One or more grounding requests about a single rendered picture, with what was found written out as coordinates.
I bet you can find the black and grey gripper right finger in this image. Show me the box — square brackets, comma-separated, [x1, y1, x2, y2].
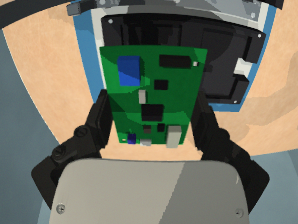
[190, 91, 270, 214]

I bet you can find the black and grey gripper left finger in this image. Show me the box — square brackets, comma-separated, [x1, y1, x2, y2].
[31, 89, 113, 210]

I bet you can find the green circuit board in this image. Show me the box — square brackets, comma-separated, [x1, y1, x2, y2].
[99, 45, 207, 148]

